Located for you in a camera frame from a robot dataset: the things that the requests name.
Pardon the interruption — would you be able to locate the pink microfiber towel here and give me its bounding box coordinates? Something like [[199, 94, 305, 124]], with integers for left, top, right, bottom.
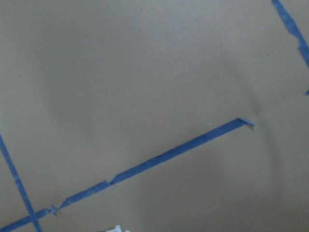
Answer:
[[105, 225, 129, 232]]

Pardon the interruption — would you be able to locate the crossing blue tape strip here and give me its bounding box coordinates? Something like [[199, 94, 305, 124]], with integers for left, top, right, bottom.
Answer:
[[0, 136, 42, 232]]

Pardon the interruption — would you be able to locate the long blue tape strip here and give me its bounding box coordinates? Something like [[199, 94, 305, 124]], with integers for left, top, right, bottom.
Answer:
[[271, 0, 309, 95]]

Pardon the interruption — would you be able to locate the torn blue tape strip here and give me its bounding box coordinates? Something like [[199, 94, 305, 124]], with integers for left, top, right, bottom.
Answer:
[[0, 118, 255, 232]]

